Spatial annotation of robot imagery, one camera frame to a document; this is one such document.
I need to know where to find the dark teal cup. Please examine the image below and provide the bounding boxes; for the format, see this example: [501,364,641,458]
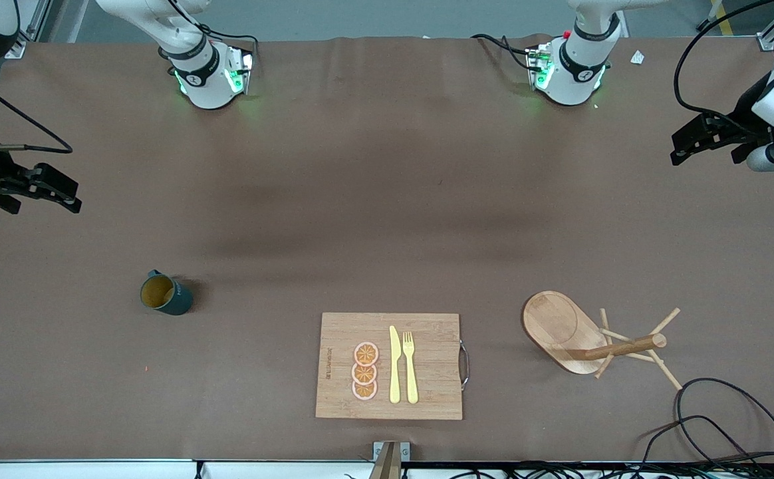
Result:
[140,269,195,316]

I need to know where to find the wooden mug tree stand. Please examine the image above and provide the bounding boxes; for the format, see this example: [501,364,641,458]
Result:
[522,291,684,391]

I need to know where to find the brown table mat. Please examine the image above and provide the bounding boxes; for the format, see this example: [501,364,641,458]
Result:
[0,35,774,463]

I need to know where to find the yellow plastic fork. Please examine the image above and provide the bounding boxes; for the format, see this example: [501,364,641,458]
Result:
[402,331,420,404]

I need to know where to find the bamboo cutting board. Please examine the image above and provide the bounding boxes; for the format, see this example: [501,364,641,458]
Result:
[315,313,463,420]

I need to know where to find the yellow plastic knife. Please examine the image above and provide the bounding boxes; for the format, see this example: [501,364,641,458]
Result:
[389,325,402,404]

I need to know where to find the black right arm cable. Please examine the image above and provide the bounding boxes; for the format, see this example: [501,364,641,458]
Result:
[0,61,74,155]

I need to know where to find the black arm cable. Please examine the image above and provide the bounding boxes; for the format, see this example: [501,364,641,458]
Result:
[0,61,74,155]
[673,0,770,132]

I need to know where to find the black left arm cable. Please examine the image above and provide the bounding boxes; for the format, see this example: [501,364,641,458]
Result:
[673,0,770,132]

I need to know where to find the black looped cable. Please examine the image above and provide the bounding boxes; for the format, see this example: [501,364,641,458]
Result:
[640,415,768,474]
[675,377,774,466]

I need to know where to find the black left base cable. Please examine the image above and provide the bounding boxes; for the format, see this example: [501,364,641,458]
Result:
[470,33,538,71]

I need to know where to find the black base cable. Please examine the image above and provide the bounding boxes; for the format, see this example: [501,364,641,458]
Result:
[161,0,259,74]
[470,33,538,71]

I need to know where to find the black right base cable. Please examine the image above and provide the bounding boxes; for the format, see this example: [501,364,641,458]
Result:
[161,0,259,74]

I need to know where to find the metal bracket with wooden post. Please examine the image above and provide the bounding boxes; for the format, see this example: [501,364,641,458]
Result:
[372,441,411,479]

